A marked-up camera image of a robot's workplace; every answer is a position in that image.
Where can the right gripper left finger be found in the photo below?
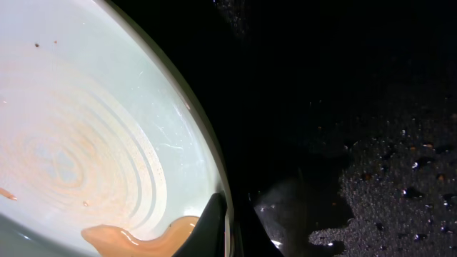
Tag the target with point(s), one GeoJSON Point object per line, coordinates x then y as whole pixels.
{"type": "Point", "coordinates": [208, 237]}

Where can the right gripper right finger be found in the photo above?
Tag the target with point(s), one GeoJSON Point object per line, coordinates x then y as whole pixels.
{"type": "Point", "coordinates": [251, 240]}

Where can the light blue plate top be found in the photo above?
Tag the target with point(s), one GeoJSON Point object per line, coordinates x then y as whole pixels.
{"type": "Point", "coordinates": [105, 150]}

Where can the black round tray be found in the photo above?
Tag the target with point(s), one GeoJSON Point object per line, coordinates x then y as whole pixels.
{"type": "Point", "coordinates": [337, 119]}

